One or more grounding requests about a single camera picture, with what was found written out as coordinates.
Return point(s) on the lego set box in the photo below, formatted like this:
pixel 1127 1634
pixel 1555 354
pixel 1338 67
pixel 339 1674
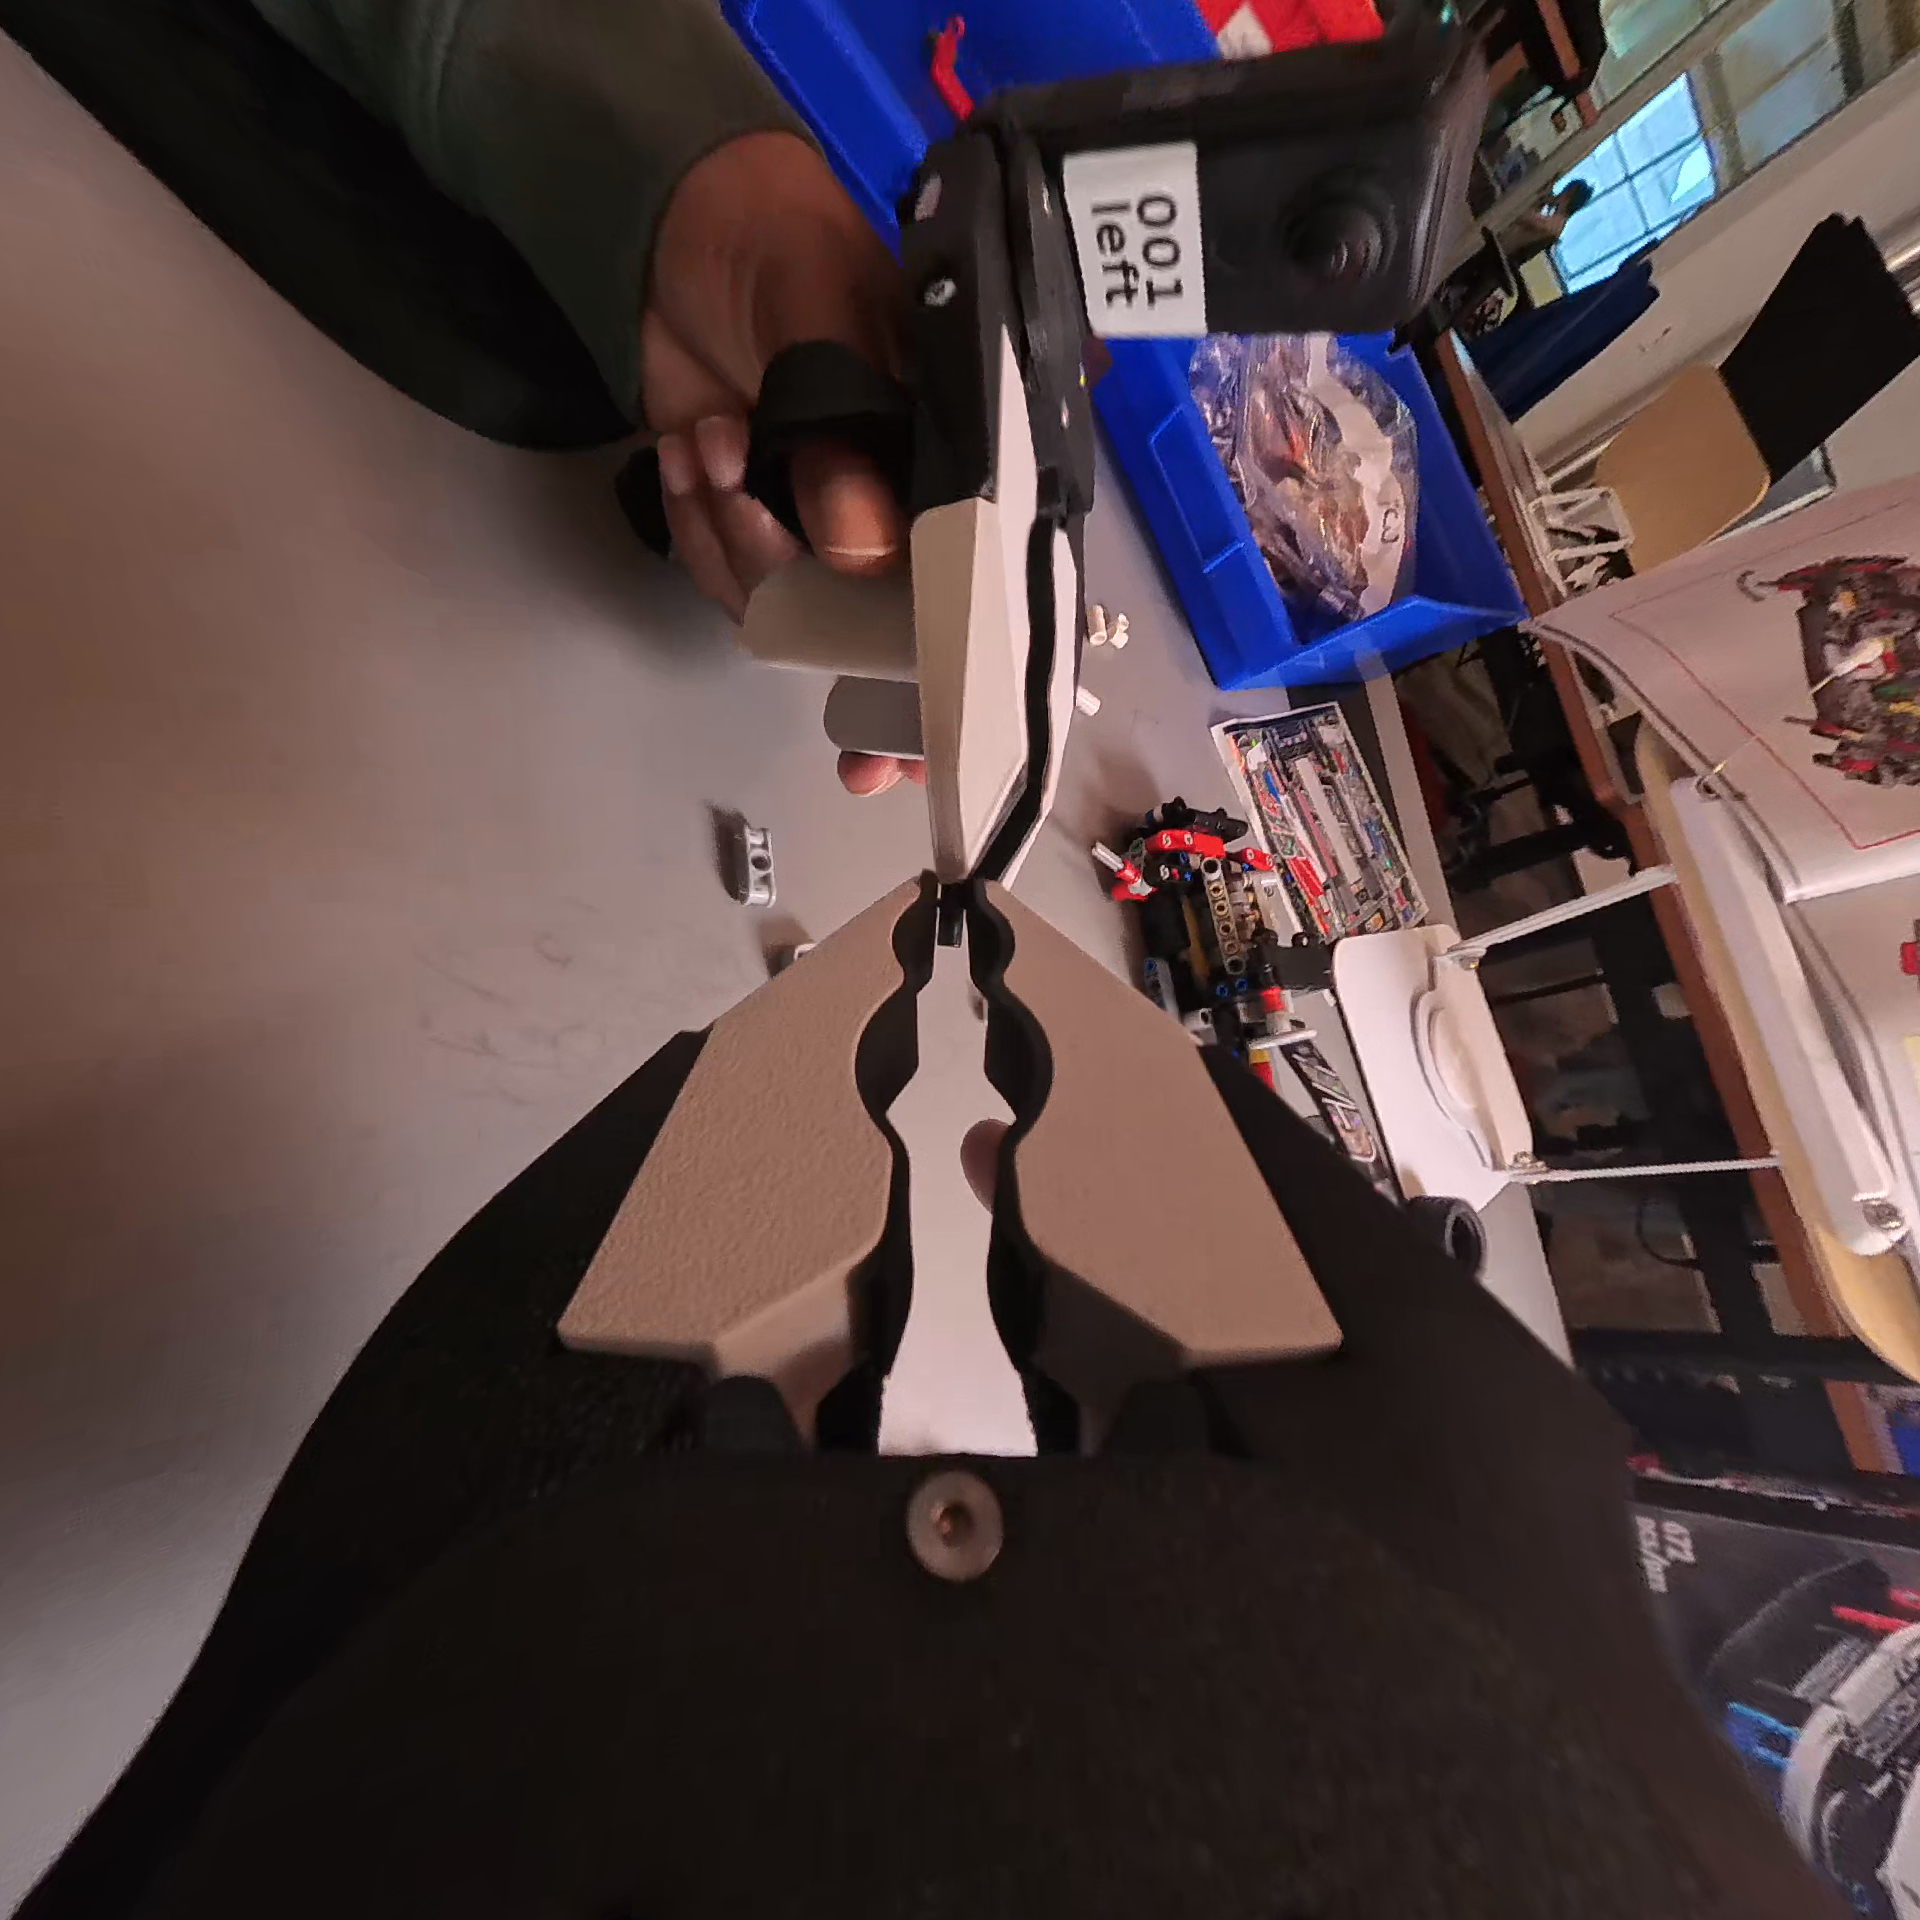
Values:
pixel 1769 1681

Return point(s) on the wooden chair with black back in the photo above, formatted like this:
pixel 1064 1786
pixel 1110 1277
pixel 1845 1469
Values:
pixel 1680 464

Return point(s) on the red and white packet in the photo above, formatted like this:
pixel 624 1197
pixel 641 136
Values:
pixel 1290 23

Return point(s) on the red plastic clip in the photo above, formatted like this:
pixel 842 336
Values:
pixel 945 67

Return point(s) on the person's left hand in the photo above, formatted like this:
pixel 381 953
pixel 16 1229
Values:
pixel 721 301

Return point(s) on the person's dark green clothing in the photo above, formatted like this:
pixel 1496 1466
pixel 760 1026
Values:
pixel 299 255

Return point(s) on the window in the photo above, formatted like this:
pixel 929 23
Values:
pixel 1635 181

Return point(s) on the plastic bag of lego pieces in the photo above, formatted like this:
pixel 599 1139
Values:
pixel 1305 480

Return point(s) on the colourful sticker sheet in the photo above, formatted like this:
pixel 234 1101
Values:
pixel 1320 809

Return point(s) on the white book stand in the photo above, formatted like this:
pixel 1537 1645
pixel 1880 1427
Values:
pixel 1425 1049

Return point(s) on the short grey lego beam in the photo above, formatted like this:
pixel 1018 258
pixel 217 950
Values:
pixel 751 859

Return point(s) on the blue plastic bin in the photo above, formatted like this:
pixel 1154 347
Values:
pixel 840 75
pixel 1178 510

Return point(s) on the open instruction booklet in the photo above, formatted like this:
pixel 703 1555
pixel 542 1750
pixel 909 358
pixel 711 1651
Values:
pixel 1723 675

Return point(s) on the person's left forearm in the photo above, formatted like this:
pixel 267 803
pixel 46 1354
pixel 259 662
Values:
pixel 523 150

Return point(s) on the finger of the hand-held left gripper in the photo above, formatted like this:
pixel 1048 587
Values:
pixel 1059 662
pixel 968 675

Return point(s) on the large lego vehicle assembly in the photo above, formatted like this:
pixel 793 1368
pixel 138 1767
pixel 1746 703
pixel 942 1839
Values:
pixel 1223 914

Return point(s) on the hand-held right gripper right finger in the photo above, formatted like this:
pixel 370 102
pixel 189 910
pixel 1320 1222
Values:
pixel 1161 1185

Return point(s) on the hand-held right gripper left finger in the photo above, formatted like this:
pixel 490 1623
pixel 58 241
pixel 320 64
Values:
pixel 751 1154

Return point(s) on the black lego tyre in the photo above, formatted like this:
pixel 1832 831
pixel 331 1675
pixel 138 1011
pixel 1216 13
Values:
pixel 1454 1232

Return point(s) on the black sticker strip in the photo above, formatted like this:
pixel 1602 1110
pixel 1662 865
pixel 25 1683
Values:
pixel 1336 1102

